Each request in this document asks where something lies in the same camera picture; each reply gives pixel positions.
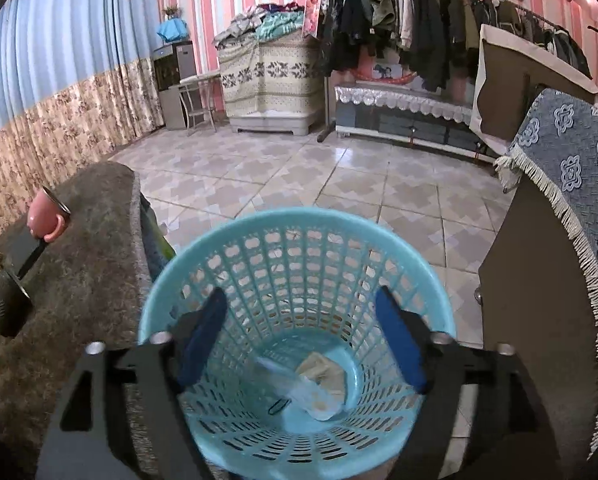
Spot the black rectangular case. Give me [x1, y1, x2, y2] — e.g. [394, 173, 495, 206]
[4, 228, 47, 280]

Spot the low lace covered bench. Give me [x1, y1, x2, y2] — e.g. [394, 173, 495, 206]
[334, 84, 495, 164]

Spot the pile of folded clothes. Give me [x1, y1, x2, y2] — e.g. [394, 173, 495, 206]
[212, 2, 304, 50]

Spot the blue floral curtain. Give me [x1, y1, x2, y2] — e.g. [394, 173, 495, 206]
[0, 0, 164, 233]

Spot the light blue plastic basket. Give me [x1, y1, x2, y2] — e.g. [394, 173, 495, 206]
[138, 207, 455, 479]

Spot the clothes rack with garments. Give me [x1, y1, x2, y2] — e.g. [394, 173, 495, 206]
[316, 0, 594, 143]

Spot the dark green pouch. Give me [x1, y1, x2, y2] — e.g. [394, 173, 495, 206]
[0, 269, 33, 338]

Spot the pink pig mug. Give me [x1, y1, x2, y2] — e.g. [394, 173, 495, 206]
[26, 186, 71, 244]

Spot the white paper cup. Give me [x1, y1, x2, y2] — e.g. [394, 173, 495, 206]
[252, 356, 344, 422]

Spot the blue patterned fringed cloth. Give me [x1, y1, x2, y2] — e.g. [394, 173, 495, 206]
[493, 88, 598, 458]

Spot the patterned cloth covered cabinet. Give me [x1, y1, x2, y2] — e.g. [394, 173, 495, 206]
[218, 30, 325, 136]

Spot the blue covered water bottle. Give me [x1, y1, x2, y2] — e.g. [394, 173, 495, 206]
[157, 18, 189, 44]

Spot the grey tissue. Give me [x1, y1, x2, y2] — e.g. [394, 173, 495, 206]
[296, 352, 346, 404]

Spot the small metal stool table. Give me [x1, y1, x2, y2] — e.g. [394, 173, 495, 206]
[178, 70, 221, 131]

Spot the grey water dispenser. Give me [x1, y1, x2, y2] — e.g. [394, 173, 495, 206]
[151, 40, 197, 130]

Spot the brown armchair white trim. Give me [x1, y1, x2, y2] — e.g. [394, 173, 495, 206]
[470, 25, 598, 156]

